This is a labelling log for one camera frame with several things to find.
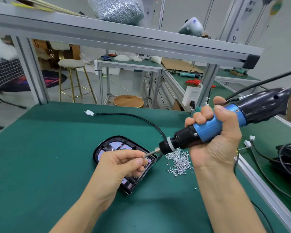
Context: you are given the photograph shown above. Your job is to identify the person's right hand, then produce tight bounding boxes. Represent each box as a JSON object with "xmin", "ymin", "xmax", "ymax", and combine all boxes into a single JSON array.
[{"xmin": 184, "ymin": 96, "xmax": 243, "ymax": 169}]

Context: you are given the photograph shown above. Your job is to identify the colourful round rug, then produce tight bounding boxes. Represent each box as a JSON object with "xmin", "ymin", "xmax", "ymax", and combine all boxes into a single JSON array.
[{"xmin": 0, "ymin": 70, "xmax": 68, "ymax": 93}]

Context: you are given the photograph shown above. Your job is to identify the green workbench white legs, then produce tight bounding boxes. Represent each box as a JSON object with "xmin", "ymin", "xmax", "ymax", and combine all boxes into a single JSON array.
[{"xmin": 216, "ymin": 68, "xmax": 260, "ymax": 93}]

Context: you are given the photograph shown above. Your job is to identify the black checked cloth table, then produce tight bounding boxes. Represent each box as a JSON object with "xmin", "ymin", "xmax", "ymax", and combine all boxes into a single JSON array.
[{"xmin": 0, "ymin": 58, "xmax": 25, "ymax": 93}]

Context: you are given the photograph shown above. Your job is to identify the aluminium shelf frame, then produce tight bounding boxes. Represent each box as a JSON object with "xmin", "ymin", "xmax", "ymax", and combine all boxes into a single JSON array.
[{"xmin": 0, "ymin": 0, "xmax": 264, "ymax": 107}]

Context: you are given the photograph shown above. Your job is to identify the person's left hand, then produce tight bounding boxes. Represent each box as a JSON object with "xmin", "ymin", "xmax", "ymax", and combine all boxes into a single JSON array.
[{"xmin": 85, "ymin": 149, "xmax": 148, "ymax": 212}]

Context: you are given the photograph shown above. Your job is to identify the white handheld device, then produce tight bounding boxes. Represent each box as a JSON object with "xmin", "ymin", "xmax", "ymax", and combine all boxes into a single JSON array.
[{"xmin": 178, "ymin": 17, "xmax": 204, "ymax": 38}]

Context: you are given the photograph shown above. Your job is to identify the teal hand tool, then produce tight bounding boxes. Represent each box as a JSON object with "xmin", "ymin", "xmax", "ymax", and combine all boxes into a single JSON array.
[{"xmin": 177, "ymin": 71, "xmax": 200, "ymax": 78}]

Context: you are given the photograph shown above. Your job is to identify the blue black electric screwdriver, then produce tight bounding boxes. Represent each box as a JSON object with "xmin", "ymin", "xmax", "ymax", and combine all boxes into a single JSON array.
[{"xmin": 143, "ymin": 82, "xmax": 291, "ymax": 158}]

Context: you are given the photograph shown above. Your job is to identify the white plastic bags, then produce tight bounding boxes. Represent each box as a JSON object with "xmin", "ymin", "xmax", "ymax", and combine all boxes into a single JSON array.
[{"xmin": 0, "ymin": 36, "xmax": 17, "ymax": 61}]

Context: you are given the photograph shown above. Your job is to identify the red tool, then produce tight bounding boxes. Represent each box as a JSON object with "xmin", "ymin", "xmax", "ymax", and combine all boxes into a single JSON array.
[{"xmin": 185, "ymin": 78, "xmax": 216, "ymax": 89}]

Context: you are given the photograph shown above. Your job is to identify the black cover orange strips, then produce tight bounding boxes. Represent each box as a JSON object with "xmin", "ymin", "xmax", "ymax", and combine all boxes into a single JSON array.
[{"xmin": 122, "ymin": 160, "xmax": 157, "ymax": 193}]

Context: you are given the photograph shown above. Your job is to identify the clear bag of screws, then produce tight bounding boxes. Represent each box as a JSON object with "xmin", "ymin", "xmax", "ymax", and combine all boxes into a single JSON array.
[{"xmin": 87, "ymin": 0, "xmax": 145, "ymax": 26}]

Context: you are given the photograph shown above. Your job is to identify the small green workbench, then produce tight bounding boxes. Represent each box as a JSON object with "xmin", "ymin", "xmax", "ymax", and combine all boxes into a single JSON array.
[{"xmin": 94, "ymin": 57, "xmax": 163, "ymax": 105}]

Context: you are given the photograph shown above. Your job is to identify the brown wooden cabinet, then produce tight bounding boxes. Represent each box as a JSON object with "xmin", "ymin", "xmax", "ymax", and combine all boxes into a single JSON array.
[{"xmin": 33, "ymin": 39, "xmax": 81, "ymax": 61}]

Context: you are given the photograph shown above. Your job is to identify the round beige stool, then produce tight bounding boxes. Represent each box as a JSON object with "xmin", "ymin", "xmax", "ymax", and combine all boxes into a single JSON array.
[{"xmin": 58, "ymin": 59, "xmax": 99, "ymax": 104}]

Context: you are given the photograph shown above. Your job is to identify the heap of small silver screws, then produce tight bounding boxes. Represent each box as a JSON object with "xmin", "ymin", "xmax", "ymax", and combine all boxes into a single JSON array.
[{"xmin": 165, "ymin": 148, "xmax": 195, "ymax": 179}]

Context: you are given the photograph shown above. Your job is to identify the white power strip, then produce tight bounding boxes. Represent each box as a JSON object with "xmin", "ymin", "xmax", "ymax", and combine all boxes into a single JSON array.
[{"xmin": 182, "ymin": 82, "xmax": 203, "ymax": 111}]

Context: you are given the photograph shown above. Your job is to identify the beige flat folder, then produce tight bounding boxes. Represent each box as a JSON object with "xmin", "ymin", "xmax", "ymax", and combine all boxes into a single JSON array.
[{"xmin": 12, "ymin": 0, "xmax": 85, "ymax": 17}]

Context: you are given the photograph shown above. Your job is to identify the round brown wooden stool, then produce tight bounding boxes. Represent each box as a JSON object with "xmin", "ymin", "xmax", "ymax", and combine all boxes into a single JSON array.
[{"xmin": 113, "ymin": 95, "xmax": 145, "ymax": 108}]

